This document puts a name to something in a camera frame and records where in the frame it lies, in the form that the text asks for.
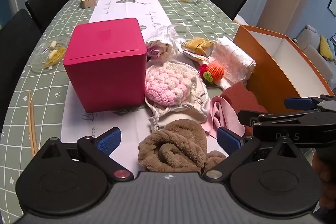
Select small wooden box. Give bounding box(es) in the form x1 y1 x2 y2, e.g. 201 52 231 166
80 0 97 9

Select pink white crochet pouch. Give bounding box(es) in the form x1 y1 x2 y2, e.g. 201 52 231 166
145 61 200 106

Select white printed table runner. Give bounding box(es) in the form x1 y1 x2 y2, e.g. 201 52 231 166
61 0 229 159

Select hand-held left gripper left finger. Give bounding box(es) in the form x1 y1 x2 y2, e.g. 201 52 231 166
39 127 133 182

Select green checked tablecloth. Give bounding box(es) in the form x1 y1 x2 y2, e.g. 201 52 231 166
0 0 263 222

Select beige sofa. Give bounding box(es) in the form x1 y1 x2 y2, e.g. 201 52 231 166
295 27 336 88

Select magenta cube box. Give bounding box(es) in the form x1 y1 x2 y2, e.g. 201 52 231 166
63 17 147 113

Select red-brown towel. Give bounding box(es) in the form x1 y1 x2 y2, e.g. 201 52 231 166
219 82 269 135

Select orange cardboard box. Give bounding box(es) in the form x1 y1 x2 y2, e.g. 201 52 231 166
233 25 335 114

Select clear glass plate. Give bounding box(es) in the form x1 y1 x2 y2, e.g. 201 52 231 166
29 39 70 73

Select white lace cloth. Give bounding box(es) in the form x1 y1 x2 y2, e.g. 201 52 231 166
209 37 256 90

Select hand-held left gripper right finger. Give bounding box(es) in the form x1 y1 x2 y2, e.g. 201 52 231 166
203 126 298 182

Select white satin drawstring bag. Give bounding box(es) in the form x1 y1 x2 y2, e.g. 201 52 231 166
147 82 210 132

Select brown fleece towel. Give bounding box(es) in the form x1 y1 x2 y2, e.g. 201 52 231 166
138 119 227 173

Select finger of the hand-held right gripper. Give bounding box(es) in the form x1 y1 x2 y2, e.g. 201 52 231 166
284 94 336 111
238 109 319 127

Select white fluffy seat cushion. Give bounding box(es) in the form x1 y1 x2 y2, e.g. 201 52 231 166
234 14 248 26

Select banana peel pieces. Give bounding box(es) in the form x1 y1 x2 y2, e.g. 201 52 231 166
43 41 66 67

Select bamboo chopstick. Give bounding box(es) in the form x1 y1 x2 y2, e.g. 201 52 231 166
28 91 36 157
30 95 38 156

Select yellow cushion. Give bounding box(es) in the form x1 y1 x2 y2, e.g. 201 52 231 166
319 34 334 61

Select cellophane flower bouquet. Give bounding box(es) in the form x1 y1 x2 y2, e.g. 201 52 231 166
145 23 191 62

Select orange crochet fruit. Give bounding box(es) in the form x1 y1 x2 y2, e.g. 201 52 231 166
199 61 225 83

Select pink cloth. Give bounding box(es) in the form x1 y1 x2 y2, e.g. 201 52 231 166
203 95 246 139

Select yellow snack packet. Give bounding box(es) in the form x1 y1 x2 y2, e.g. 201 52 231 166
182 37 216 62

